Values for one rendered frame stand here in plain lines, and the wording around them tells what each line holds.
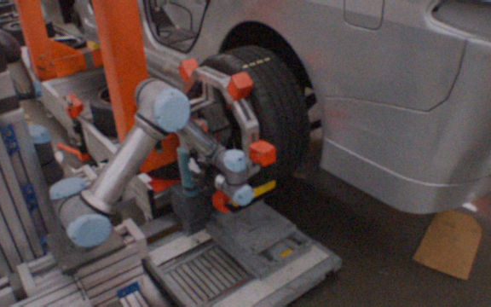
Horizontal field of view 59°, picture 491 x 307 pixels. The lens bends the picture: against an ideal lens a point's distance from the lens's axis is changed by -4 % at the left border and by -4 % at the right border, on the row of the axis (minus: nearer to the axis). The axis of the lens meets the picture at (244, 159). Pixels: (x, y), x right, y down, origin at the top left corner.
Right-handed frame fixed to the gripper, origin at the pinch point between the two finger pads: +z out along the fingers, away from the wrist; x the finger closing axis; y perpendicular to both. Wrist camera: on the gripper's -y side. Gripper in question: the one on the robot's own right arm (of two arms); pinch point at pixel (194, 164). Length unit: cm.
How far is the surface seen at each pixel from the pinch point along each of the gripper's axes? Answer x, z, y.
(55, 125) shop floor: -3, 272, -83
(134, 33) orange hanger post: -6, 55, 44
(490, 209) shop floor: -180, -57, -82
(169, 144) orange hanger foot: -16, 55, -19
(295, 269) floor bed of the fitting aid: -43, -17, -75
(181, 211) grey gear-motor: -9, 38, -51
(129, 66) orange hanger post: -1, 55, 28
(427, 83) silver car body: -46, -72, 44
